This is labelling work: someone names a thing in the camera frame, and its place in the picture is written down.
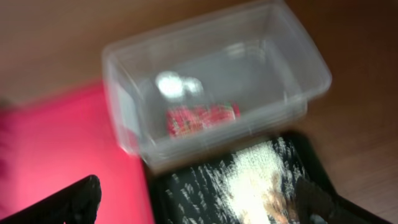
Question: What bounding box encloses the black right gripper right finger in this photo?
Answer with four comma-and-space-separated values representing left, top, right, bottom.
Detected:
295, 177, 388, 224

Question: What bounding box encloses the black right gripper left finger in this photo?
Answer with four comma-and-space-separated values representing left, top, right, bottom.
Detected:
1, 175, 101, 224

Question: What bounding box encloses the red candy wrapper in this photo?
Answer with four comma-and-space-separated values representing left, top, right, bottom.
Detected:
166, 102, 240, 138

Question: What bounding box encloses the white napkin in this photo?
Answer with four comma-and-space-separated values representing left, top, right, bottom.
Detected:
155, 71, 203, 101

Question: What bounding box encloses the black plastic tray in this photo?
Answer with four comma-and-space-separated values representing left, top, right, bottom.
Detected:
150, 131, 382, 223

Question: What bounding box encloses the red plastic tray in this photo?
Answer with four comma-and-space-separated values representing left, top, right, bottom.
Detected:
1, 84, 154, 223

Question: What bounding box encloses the clear plastic bin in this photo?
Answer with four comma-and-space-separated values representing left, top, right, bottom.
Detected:
103, 1, 331, 170

